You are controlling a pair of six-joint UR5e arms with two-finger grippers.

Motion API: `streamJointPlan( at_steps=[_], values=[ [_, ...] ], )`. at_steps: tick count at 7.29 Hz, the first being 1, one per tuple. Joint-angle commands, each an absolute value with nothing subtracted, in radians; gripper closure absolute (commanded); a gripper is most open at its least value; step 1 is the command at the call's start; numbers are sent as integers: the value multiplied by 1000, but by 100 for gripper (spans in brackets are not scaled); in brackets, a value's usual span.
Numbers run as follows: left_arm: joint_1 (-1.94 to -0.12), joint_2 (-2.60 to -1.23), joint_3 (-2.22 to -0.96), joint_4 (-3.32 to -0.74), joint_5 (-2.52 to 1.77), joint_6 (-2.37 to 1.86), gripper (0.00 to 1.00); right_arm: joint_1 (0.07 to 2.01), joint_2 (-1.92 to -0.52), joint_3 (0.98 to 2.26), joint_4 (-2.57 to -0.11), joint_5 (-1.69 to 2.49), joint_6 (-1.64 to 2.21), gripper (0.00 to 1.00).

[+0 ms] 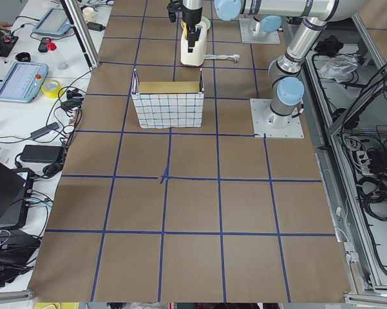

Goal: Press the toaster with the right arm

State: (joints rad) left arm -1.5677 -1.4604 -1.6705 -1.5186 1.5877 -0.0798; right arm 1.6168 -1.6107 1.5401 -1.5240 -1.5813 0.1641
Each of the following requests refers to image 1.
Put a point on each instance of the grid-patterned storage box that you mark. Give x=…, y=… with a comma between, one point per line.
x=162, y=105

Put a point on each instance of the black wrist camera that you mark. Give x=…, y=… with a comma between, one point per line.
x=173, y=7

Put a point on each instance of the crumpled white plastic bag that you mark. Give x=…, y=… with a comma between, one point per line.
x=340, y=68

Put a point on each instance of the white two-slot toaster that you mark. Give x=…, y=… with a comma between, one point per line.
x=196, y=58

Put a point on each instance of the red and black tool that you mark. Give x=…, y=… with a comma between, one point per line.
x=46, y=45

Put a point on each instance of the pale green plate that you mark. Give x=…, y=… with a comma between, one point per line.
x=206, y=21

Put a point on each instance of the white paper cup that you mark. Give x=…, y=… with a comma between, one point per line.
x=89, y=14

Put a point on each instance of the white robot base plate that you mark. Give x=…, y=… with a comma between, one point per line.
x=267, y=124

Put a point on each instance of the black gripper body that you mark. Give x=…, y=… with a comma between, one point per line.
x=192, y=17

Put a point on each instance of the black laptop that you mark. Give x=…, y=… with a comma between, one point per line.
x=15, y=185

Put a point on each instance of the blue teach pendant far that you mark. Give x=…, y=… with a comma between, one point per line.
x=54, y=23

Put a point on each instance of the aluminium frame post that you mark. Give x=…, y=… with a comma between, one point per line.
x=77, y=21

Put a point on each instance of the grey power adapter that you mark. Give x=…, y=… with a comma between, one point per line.
x=44, y=130

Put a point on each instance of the black power adapter brick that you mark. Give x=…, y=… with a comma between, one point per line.
x=41, y=154

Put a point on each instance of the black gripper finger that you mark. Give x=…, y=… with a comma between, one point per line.
x=191, y=41
x=197, y=33

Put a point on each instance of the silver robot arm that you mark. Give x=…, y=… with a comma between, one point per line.
x=315, y=13
x=193, y=8

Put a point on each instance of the small black bowl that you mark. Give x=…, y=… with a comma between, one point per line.
x=23, y=57

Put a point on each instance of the blue teach pendant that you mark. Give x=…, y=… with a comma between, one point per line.
x=54, y=23
x=23, y=82

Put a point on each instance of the yellow tape roll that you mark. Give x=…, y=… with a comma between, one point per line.
x=52, y=88

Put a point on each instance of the blue teach pendant near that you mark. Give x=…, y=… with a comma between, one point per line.
x=23, y=82

